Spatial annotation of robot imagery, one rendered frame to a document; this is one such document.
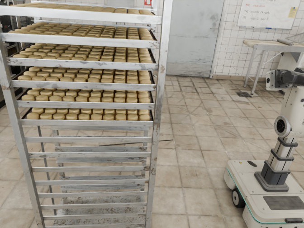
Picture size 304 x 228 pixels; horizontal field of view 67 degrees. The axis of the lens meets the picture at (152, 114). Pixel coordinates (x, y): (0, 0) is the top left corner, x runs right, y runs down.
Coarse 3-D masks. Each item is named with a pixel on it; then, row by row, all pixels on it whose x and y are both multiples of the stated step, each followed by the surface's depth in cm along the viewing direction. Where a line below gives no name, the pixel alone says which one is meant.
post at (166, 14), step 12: (168, 0) 80; (168, 12) 81; (168, 24) 83; (168, 36) 85; (156, 96) 97; (156, 108) 99; (156, 120) 102; (156, 132) 105; (156, 144) 108; (156, 156) 112
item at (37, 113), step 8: (32, 112) 110; (40, 112) 109; (48, 112) 109; (56, 112) 112; (64, 112) 110; (72, 112) 110; (80, 112) 113; (88, 112) 111; (96, 112) 111; (104, 112) 113; (112, 112) 112; (120, 112) 112; (128, 112) 114; (136, 112) 114; (144, 112) 114; (136, 120) 109; (144, 120) 109
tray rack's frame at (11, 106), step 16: (16, 16) 98; (0, 48) 82; (0, 64) 84; (0, 80) 87; (16, 112) 95; (16, 128) 97; (16, 144) 101; (32, 176) 112; (48, 176) 142; (32, 192) 115; (64, 192) 177; (80, 192) 182; (96, 208) 170; (112, 208) 170; (128, 208) 171; (144, 208) 172; (64, 224) 156; (80, 224) 157
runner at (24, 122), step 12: (24, 120) 99; (36, 120) 100; (48, 120) 100; (60, 120) 101; (72, 120) 101; (84, 120) 102; (96, 120) 103; (108, 120) 103; (120, 120) 104; (132, 120) 105
